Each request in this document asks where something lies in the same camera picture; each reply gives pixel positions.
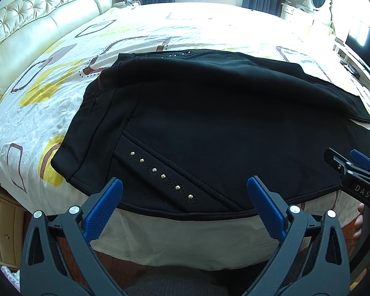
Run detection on black flat television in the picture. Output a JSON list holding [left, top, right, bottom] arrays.
[[346, 24, 370, 68]]

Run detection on patterned white bed sheet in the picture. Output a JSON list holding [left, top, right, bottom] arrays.
[[0, 3, 370, 271]]

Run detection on black pants with studs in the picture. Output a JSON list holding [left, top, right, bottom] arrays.
[[51, 50, 370, 221]]

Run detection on cream bedside cabinet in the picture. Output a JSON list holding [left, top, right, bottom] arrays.
[[0, 186, 25, 270]]

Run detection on cream tufted leather headboard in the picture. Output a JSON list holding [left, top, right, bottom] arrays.
[[0, 0, 113, 99]]

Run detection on white dresser shelf unit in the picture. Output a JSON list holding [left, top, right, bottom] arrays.
[[333, 36, 370, 121]]

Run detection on person's right hand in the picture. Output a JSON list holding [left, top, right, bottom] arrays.
[[353, 203, 365, 241]]

